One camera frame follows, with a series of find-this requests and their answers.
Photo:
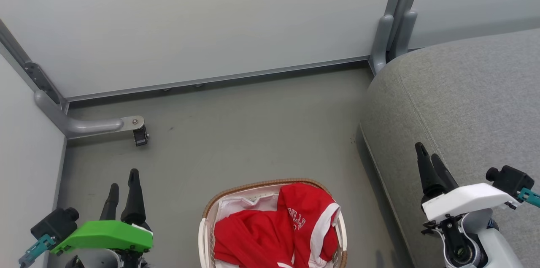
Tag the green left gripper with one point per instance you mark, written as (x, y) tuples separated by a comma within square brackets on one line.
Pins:
[(105, 236)]

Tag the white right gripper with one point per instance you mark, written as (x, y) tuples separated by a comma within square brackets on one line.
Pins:
[(468, 200)]

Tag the red shirt with white trim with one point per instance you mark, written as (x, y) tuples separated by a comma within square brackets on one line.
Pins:
[(270, 238)]

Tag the grey fabric sofa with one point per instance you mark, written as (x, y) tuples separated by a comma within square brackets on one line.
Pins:
[(464, 103)]

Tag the black caster wheel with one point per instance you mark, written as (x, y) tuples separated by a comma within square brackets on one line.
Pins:
[(141, 137)]

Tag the grey metal partition foot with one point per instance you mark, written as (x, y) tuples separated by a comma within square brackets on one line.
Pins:
[(88, 125)]

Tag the cream laundry basket brown rim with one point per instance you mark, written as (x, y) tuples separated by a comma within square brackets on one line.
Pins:
[(207, 221)]

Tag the white plastic basket liner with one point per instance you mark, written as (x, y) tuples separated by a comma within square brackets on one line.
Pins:
[(242, 205)]

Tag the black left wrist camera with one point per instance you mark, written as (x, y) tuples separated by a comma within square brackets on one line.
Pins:
[(55, 222)]

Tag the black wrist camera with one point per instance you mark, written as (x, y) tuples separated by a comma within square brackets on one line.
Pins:
[(509, 178), (55, 222)]

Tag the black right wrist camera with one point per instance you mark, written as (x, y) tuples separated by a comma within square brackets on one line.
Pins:
[(509, 178)]

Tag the teal right camera connector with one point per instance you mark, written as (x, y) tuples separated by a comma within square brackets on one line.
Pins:
[(530, 196)]

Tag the teal camera connector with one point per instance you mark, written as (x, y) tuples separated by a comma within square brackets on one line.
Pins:
[(530, 196), (36, 249)]

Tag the teal left camera connector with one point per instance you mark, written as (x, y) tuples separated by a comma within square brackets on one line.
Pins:
[(36, 249)]

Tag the dark metal bracket plate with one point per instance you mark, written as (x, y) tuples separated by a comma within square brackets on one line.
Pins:
[(42, 82)]

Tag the grey aluminium partition rail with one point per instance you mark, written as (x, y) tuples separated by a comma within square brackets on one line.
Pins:
[(219, 78)]

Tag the grey partition post with feet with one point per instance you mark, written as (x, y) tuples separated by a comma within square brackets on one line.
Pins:
[(394, 23)]

